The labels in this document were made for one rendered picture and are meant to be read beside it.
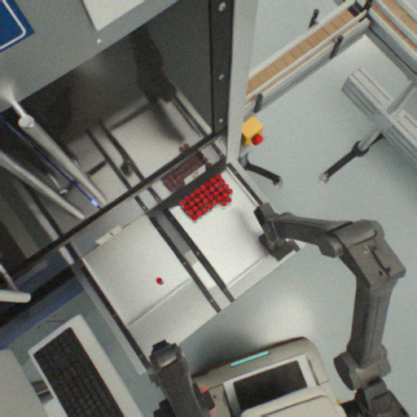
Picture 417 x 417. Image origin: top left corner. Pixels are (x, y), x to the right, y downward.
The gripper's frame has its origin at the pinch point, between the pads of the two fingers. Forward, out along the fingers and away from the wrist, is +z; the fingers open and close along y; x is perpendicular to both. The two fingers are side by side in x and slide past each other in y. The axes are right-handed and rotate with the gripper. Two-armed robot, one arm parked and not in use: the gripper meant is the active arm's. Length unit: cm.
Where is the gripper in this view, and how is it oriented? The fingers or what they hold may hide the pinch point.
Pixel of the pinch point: (275, 251)
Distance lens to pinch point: 149.8
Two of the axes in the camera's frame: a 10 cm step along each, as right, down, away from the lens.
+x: -8.0, 5.9, -1.3
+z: 1.4, 3.8, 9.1
